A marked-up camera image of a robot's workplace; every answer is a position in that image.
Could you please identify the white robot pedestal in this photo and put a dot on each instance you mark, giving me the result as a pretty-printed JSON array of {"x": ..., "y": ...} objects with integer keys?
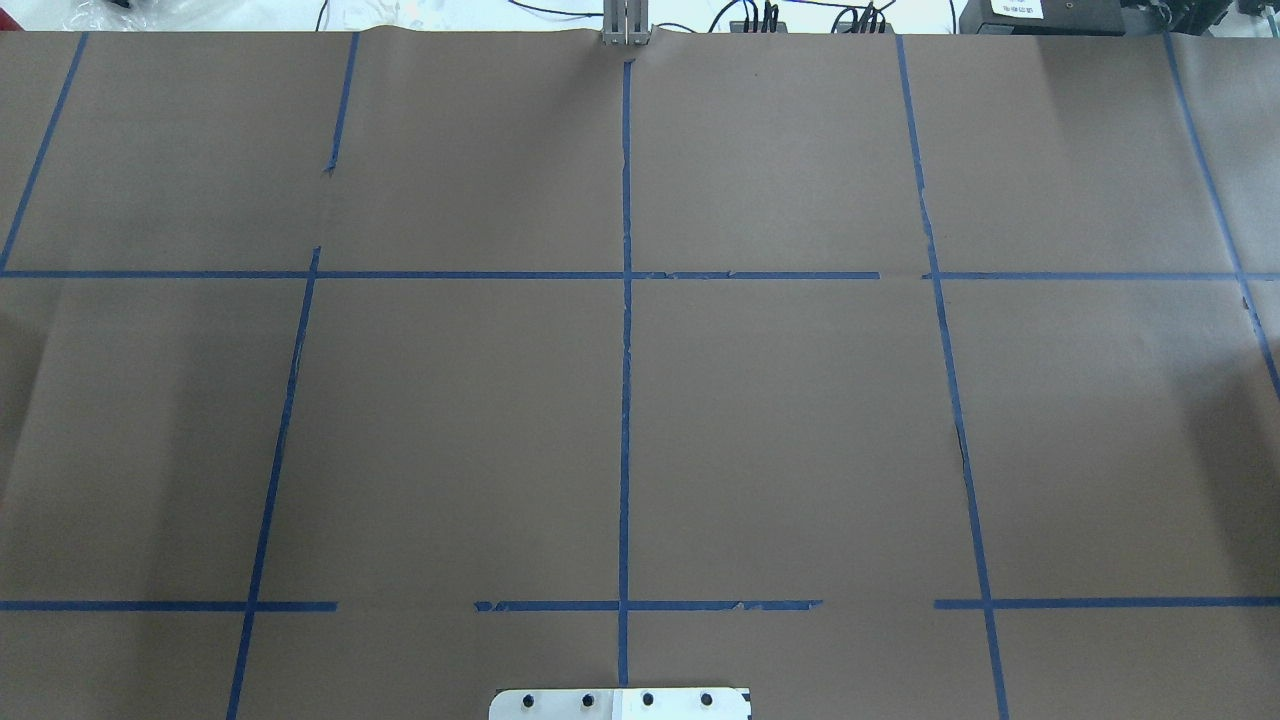
[{"x": 623, "y": 703}]

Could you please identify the orange black connector strip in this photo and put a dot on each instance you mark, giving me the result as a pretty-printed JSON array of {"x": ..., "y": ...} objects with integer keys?
[{"x": 811, "y": 18}]

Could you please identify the black computer box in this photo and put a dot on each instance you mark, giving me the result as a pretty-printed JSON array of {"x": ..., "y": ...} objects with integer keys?
[{"x": 1069, "y": 18}]

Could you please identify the aluminium frame post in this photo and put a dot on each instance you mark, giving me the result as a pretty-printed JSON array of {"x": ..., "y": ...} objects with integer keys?
[{"x": 626, "y": 23}]

